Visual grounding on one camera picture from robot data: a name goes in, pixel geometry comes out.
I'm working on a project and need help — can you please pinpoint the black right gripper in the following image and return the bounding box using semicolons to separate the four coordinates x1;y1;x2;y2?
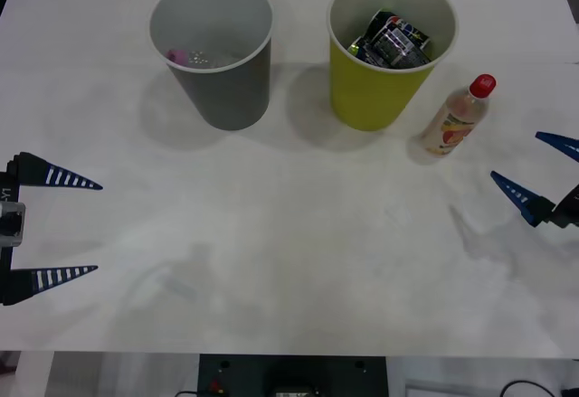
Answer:
490;131;579;230

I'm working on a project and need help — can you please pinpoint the clear bottle with pink cap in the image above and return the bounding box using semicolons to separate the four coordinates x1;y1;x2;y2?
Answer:
166;47;239;71

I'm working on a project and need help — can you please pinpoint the yellow-green plastic bin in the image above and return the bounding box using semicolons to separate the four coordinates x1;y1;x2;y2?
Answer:
326;0;460;133

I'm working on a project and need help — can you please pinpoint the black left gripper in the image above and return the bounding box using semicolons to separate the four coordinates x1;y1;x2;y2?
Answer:
0;151;104;307

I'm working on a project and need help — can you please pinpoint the black can with silver print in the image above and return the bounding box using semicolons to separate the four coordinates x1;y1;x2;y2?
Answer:
347;28;432;71

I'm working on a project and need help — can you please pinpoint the plastic bottle with red cap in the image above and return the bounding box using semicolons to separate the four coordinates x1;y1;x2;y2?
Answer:
413;73;498;160

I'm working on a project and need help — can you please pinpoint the black robot torso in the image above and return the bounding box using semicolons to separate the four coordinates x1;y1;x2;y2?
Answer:
197;354;388;397

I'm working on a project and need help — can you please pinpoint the grey plastic bin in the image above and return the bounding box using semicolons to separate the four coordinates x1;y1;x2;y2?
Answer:
148;0;275;132

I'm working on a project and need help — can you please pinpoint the black can with round logo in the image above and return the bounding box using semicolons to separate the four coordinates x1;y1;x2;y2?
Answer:
366;7;432;50

